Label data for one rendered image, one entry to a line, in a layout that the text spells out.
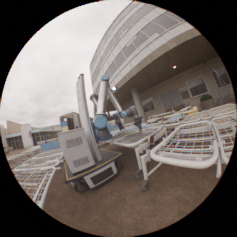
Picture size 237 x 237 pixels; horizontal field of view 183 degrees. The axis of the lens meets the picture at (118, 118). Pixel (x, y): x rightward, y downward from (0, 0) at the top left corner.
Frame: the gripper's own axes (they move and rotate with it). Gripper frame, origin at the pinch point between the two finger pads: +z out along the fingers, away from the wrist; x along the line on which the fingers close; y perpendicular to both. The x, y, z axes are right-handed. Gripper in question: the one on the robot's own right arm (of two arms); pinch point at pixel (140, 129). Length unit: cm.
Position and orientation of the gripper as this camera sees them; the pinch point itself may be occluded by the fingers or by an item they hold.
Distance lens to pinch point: 106.3
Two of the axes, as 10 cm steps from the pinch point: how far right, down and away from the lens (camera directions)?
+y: -6.1, 2.0, 7.7
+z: 3.9, 9.2, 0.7
